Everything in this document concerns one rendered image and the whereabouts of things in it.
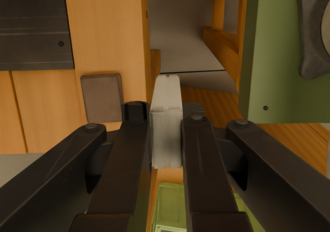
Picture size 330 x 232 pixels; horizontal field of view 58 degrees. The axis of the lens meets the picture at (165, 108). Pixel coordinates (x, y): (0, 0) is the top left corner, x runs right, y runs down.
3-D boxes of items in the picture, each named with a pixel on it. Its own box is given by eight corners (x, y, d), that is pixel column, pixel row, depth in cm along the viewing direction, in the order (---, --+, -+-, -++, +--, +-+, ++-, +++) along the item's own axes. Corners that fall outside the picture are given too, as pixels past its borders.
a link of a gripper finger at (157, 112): (167, 169, 14) (151, 169, 14) (169, 116, 21) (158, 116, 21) (165, 110, 13) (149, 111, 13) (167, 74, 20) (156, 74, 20)
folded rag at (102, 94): (126, 119, 62) (124, 125, 59) (88, 121, 62) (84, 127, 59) (121, 72, 58) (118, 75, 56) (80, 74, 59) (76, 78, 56)
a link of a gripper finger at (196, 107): (183, 142, 12) (259, 140, 12) (179, 101, 17) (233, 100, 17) (183, 174, 12) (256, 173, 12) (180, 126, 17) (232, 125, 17)
